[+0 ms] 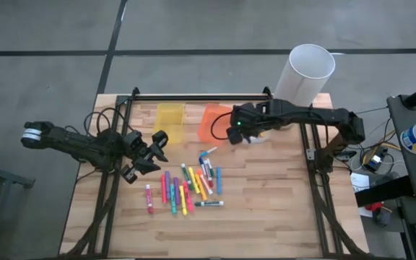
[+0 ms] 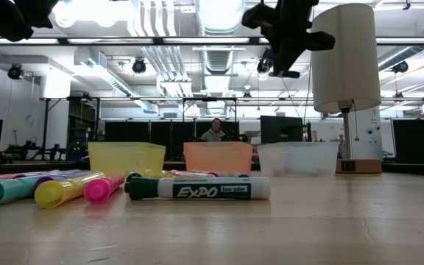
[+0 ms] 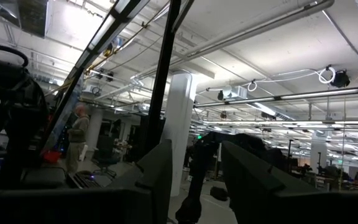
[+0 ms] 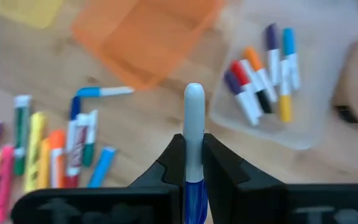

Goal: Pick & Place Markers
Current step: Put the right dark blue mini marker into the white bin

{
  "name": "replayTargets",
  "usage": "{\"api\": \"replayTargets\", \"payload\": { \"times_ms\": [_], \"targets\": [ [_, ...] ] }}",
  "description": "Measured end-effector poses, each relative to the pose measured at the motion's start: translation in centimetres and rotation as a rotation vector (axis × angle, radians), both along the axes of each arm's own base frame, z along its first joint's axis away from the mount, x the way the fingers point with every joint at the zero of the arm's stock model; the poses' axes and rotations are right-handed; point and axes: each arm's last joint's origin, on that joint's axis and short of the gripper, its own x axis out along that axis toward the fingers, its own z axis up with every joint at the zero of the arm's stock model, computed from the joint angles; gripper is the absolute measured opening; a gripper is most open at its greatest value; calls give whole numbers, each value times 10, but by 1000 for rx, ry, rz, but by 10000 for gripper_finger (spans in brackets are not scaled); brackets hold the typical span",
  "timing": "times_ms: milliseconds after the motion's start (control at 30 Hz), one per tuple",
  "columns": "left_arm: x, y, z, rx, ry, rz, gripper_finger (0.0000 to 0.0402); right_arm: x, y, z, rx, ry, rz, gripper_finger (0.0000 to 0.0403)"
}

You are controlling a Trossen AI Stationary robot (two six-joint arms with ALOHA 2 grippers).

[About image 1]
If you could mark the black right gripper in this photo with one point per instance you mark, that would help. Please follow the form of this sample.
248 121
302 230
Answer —
247 119

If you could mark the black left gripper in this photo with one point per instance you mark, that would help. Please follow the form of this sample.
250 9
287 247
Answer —
137 150

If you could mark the purple highlighter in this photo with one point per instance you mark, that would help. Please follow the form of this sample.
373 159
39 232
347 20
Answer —
167 185
176 186

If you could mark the red highlighter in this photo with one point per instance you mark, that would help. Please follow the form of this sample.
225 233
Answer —
163 188

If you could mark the bright green dry-erase marker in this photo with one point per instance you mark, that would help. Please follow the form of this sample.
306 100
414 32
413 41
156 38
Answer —
186 177

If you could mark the pink Expo marker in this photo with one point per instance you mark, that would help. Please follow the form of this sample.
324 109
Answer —
149 198

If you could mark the teal highlighter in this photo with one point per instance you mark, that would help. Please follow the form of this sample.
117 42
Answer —
172 199

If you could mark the dark blue small marker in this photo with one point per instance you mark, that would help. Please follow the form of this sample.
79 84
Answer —
202 164

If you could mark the pink highlighter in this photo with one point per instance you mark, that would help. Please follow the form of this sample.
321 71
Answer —
188 196

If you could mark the light blue small marker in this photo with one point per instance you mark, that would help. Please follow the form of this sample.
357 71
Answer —
208 151

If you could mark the maroon Expo marker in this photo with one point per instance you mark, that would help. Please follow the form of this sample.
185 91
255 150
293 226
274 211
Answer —
208 175

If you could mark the green small marker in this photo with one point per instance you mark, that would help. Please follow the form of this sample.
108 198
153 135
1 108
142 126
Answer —
211 168

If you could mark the orange Expo marker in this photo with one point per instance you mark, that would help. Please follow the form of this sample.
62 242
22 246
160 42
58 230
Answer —
206 185

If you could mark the dark green Expo marker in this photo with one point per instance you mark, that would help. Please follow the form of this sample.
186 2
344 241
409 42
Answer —
209 203

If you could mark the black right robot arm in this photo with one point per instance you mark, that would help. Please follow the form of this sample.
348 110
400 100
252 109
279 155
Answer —
312 115

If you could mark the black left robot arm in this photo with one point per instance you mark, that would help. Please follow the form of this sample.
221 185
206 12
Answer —
67 142

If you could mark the clear plastic bin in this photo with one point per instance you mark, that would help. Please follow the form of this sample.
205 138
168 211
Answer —
258 140

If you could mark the orange translucent plastic bin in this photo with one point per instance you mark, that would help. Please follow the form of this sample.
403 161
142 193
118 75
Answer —
209 124

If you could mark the yellow translucent plastic bin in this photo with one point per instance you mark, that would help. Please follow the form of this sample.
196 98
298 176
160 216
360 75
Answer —
168 122

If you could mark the white shade wooden base lamp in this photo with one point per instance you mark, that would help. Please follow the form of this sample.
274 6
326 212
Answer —
302 76

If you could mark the white paper sheet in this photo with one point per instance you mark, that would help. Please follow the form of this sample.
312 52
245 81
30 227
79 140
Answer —
359 182

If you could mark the black flat bar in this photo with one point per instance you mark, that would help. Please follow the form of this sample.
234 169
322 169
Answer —
381 191

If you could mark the small red object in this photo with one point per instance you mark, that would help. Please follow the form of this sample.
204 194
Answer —
374 207

